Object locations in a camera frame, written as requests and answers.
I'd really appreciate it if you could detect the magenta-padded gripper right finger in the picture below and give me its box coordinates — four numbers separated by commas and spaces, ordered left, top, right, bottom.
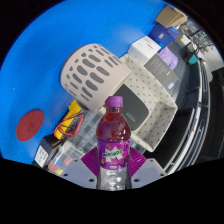
128, 146, 167, 189

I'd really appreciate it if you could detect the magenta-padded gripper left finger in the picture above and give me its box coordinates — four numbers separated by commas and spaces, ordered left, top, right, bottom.
61, 146, 100, 190

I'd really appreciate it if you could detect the purple-labelled clear drink bottle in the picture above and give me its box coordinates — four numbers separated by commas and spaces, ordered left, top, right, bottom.
95, 95, 132, 191

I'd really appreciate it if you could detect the clear box with coloured parts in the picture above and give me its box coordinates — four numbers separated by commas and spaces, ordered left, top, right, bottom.
46, 139, 86, 177

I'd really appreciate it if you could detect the black box with white label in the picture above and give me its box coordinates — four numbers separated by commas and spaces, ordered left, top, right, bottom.
33, 134, 66, 169

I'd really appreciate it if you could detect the grey small-parts drawer cabinet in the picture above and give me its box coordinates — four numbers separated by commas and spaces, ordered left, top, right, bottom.
71, 111, 104, 154

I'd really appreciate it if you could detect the black rounded speaker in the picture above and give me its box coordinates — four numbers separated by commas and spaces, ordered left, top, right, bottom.
113, 83, 150, 132

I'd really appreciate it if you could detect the flat round red coaster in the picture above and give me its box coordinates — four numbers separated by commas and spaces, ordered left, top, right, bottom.
15, 109, 45, 143

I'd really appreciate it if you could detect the white perforated basket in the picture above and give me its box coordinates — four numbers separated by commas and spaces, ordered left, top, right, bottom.
118, 53, 179, 153

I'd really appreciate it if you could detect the beige patterned mug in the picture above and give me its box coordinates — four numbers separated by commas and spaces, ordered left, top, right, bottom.
60, 43, 133, 113

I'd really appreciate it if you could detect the dark grey box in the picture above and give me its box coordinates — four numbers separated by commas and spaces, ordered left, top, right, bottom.
143, 53, 180, 91

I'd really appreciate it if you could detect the purple bag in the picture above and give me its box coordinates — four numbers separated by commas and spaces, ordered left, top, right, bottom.
156, 45, 180, 71

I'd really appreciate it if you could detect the small white box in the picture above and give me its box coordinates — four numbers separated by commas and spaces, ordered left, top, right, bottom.
128, 35, 162, 66

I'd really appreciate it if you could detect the blue box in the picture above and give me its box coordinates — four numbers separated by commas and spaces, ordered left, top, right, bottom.
148, 23, 181, 49

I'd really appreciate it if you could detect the brown cardboard box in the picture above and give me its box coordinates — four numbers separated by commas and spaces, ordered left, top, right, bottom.
154, 4, 189, 29

